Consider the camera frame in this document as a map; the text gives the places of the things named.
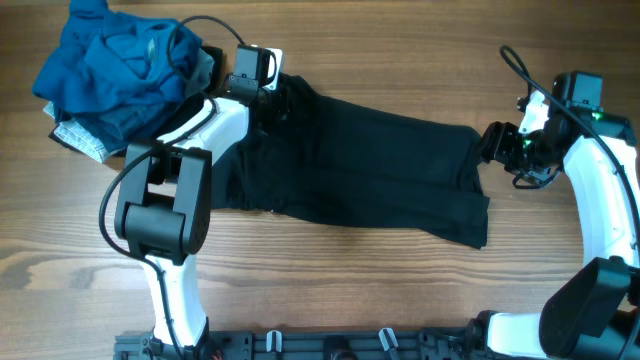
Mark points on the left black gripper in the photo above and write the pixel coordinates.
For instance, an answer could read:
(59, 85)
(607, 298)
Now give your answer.
(279, 109)

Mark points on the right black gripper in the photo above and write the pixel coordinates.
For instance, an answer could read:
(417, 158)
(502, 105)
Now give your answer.
(496, 142)

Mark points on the black t-shirt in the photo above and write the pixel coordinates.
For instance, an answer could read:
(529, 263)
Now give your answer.
(331, 162)

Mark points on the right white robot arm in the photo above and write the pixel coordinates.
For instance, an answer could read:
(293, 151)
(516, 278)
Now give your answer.
(595, 314)

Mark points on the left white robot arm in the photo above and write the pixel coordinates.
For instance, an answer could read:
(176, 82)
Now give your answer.
(164, 202)

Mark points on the grey folded garment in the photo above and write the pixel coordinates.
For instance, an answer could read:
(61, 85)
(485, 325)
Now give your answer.
(201, 76)

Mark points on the blue crumpled shirt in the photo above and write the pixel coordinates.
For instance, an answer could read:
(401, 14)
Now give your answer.
(117, 75)

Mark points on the white patterned cloth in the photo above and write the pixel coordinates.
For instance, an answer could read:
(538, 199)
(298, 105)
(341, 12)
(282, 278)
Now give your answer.
(97, 135)

